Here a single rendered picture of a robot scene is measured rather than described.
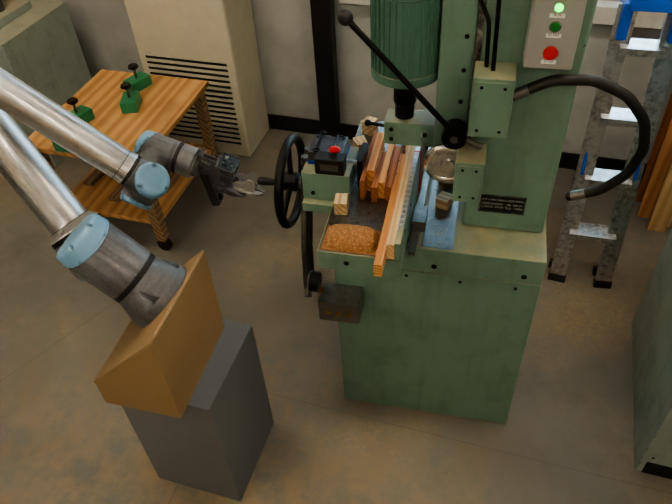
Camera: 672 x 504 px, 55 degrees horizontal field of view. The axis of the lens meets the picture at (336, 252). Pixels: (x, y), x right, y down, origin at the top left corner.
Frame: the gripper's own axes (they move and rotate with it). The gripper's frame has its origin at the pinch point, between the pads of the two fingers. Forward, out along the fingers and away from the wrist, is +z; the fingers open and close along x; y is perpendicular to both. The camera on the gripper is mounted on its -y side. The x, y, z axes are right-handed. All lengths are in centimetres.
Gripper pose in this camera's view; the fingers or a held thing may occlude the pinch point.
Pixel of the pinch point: (260, 193)
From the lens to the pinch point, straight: 189.1
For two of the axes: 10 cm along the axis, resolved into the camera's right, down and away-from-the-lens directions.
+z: 9.3, 3.5, 0.7
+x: 2.1, -6.9, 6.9
